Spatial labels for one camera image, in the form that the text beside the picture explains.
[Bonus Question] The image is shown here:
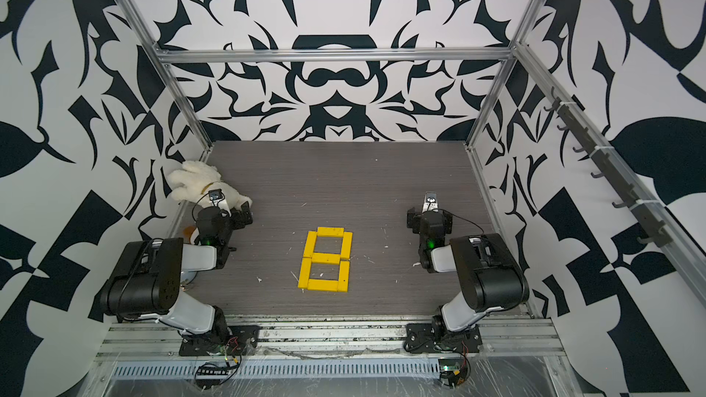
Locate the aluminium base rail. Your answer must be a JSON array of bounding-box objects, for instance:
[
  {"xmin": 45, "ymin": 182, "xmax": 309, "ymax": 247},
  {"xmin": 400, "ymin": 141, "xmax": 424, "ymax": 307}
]
[{"xmin": 97, "ymin": 315, "xmax": 564, "ymax": 360}]

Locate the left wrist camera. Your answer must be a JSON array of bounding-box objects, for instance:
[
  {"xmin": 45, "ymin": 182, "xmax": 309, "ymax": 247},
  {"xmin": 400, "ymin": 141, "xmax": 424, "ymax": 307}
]
[{"xmin": 208, "ymin": 189, "xmax": 224, "ymax": 201}]

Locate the yellow block vertical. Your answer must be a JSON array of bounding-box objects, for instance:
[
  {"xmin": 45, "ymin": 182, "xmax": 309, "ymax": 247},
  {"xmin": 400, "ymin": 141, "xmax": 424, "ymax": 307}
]
[
  {"xmin": 303, "ymin": 231, "xmax": 317, "ymax": 258},
  {"xmin": 340, "ymin": 232, "xmax": 353, "ymax": 260},
  {"xmin": 298, "ymin": 257, "xmax": 313, "ymax": 290}
]

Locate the yellow block front edge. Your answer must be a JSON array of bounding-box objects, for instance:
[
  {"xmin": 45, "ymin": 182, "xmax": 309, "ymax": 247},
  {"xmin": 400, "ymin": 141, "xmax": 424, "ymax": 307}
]
[{"xmin": 306, "ymin": 279, "xmax": 339, "ymax": 292}]

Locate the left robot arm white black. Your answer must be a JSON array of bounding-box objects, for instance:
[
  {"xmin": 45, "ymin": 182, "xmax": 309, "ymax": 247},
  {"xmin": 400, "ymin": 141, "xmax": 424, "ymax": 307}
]
[{"xmin": 99, "ymin": 201, "xmax": 253, "ymax": 345}]

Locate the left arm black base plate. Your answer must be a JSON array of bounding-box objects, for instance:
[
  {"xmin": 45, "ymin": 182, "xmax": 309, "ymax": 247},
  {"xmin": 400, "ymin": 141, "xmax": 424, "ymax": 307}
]
[{"xmin": 178, "ymin": 325, "xmax": 262, "ymax": 357}]

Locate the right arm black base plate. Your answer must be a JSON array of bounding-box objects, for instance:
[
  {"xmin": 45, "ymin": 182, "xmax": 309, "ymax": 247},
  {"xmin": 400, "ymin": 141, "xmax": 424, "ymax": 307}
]
[{"xmin": 403, "ymin": 323, "xmax": 483, "ymax": 354}]

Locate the white plush teddy bear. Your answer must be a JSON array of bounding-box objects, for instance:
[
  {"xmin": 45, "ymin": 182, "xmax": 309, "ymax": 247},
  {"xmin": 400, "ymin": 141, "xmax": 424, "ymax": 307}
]
[{"xmin": 167, "ymin": 161, "xmax": 253, "ymax": 211}]

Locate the yellow block bar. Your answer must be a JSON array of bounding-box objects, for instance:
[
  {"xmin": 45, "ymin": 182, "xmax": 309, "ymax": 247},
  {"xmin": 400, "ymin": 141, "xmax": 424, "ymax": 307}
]
[
  {"xmin": 316, "ymin": 227, "xmax": 345, "ymax": 238},
  {"xmin": 311, "ymin": 253, "xmax": 341, "ymax": 266}
]

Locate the small brown white plush toy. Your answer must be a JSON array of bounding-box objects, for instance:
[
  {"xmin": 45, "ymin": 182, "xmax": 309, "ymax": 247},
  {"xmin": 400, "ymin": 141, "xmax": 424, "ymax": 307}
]
[{"xmin": 182, "ymin": 225, "xmax": 198, "ymax": 239}]

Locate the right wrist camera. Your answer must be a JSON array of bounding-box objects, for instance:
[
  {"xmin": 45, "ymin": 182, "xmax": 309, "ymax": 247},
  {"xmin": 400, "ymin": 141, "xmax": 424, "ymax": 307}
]
[{"xmin": 422, "ymin": 192, "xmax": 439, "ymax": 212}]

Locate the yellow block top bar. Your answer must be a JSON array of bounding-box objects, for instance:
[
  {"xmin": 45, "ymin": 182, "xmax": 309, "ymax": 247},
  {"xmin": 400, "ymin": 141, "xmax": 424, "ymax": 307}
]
[{"xmin": 316, "ymin": 227, "xmax": 345, "ymax": 238}]

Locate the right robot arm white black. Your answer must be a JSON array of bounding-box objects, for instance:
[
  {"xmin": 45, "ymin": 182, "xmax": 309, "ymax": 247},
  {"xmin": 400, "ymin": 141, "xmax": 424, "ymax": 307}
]
[{"xmin": 406, "ymin": 208, "xmax": 530, "ymax": 341}]

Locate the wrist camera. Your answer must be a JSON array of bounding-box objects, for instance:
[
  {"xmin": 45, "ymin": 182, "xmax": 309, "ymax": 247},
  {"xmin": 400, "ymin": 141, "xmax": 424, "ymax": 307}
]
[
  {"xmin": 422, "ymin": 192, "xmax": 439, "ymax": 212},
  {"xmin": 208, "ymin": 189, "xmax": 224, "ymax": 201}
]

